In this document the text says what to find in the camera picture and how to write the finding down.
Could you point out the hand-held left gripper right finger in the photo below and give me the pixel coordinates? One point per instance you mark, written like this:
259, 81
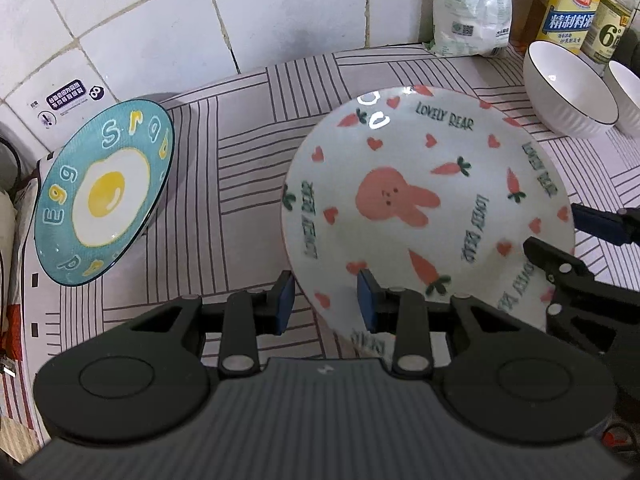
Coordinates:
367, 305

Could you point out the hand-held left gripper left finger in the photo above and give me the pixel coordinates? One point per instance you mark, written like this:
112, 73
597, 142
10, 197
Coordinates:
285, 305

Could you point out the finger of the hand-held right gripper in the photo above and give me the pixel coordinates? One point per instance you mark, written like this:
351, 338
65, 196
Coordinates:
595, 220
555, 257

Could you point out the white rabbit carrot plate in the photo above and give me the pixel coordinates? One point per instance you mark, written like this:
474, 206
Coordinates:
395, 195

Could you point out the white ribbed bowl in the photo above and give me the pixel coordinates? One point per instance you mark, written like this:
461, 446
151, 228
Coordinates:
627, 100
565, 90

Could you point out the blue fried egg plate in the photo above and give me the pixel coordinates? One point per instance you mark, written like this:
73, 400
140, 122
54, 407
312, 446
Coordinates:
110, 190

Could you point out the striped table mat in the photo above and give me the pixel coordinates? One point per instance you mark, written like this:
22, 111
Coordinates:
240, 170

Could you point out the clear vinegar bottle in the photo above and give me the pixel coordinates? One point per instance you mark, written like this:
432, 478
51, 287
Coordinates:
607, 30

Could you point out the yellow label bottle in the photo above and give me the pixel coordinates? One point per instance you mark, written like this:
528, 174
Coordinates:
570, 15

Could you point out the white plastic bag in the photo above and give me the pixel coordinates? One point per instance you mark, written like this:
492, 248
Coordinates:
470, 10

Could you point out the wall sticker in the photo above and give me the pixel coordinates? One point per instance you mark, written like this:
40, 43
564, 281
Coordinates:
70, 102

